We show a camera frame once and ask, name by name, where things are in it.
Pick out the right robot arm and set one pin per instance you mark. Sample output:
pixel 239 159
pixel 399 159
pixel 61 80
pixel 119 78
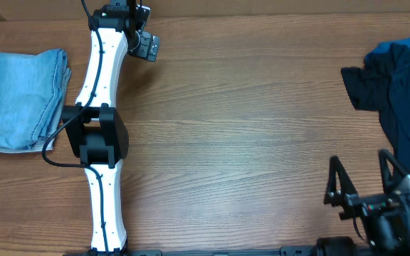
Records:
pixel 385 217

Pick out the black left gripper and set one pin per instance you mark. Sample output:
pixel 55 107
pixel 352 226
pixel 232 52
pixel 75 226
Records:
pixel 142 45

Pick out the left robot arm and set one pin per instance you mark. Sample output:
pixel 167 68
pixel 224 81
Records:
pixel 96 132

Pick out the folded light blue jeans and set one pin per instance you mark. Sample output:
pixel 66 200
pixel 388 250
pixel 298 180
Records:
pixel 30 113

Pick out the dark navy garment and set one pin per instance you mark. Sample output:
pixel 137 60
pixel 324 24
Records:
pixel 383 85

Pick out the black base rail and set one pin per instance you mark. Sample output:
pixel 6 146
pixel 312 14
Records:
pixel 307 250

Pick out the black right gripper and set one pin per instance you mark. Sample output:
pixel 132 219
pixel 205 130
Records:
pixel 363 203

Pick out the medium blue denim jeans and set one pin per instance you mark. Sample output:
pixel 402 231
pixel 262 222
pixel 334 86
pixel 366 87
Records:
pixel 21 64

